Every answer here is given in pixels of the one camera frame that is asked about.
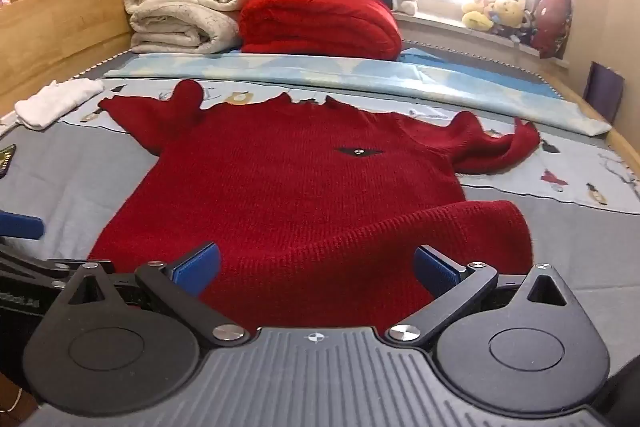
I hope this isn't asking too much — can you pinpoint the purple board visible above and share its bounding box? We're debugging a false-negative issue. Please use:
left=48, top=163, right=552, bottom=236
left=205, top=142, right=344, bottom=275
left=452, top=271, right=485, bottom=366
left=582, top=61, right=625, bottom=125

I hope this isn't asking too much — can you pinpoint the wooden bed frame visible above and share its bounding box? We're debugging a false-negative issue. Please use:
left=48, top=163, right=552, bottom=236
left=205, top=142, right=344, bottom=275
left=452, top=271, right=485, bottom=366
left=525, top=57, right=640, bottom=188

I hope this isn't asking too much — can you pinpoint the light blue patterned blanket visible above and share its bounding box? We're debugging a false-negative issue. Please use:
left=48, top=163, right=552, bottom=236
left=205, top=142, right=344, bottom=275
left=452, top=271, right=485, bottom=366
left=102, top=47, right=613, bottom=138

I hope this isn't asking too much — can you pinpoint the red folded blanket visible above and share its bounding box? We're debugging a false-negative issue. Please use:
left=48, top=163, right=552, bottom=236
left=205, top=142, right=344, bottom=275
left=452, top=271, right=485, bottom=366
left=237, top=0, right=403, bottom=62

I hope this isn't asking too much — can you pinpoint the cream folded blanket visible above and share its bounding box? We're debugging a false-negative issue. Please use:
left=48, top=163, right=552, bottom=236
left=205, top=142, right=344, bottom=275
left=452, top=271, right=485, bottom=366
left=124, top=0, right=256, bottom=55

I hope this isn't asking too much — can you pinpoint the yellow bear plush toy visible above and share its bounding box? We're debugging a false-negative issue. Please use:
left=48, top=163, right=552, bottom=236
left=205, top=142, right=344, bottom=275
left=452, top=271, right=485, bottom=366
left=492, top=0, right=526, bottom=30

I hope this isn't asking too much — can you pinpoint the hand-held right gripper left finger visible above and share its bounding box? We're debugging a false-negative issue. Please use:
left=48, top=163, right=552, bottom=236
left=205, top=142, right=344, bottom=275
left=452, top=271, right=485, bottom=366
left=65, top=241, right=251, bottom=348

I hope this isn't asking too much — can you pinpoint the small dark patterned object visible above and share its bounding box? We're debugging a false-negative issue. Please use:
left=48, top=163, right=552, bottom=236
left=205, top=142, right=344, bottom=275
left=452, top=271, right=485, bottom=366
left=0, top=146, right=17, bottom=180

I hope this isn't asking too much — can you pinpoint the red knitted sweater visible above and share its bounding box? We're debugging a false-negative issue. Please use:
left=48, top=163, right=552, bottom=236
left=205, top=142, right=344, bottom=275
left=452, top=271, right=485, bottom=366
left=87, top=79, right=541, bottom=333

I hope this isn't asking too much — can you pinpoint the red printed cushion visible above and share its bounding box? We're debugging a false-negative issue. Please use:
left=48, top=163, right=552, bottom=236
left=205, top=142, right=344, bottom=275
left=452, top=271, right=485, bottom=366
left=530, top=0, right=573, bottom=58

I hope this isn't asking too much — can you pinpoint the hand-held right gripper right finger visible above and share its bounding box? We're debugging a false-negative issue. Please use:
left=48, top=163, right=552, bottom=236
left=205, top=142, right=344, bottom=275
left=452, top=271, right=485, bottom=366
left=385, top=244, right=571, bottom=348

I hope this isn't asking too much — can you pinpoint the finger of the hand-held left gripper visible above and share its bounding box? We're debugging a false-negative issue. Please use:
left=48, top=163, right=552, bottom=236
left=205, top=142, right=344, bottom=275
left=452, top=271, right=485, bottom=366
left=0, top=211, right=46, bottom=242

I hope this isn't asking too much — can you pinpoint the small white garment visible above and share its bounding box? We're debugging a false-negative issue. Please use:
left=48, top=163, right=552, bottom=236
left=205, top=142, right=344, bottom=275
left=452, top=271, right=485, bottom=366
left=14, top=78, right=105, bottom=131

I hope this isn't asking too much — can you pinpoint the white window sill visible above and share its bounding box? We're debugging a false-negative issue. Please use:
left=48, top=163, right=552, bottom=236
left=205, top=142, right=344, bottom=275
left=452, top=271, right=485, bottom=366
left=395, top=9, right=571, bottom=68

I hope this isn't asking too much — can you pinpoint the deer print bed sheet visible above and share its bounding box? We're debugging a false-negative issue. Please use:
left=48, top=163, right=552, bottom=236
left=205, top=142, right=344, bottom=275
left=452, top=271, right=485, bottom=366
left=0, top=52, right=640, bottom=308

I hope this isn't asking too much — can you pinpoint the wooden headboard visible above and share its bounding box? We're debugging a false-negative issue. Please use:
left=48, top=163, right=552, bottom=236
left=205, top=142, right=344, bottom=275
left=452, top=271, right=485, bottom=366
left=0, top=0, right=168, bottom=118

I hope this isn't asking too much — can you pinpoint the yellow duck plush toy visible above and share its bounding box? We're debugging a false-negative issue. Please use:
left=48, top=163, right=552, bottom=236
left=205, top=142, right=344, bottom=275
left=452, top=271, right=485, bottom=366
left=461, top=0, right=496, bottom=32

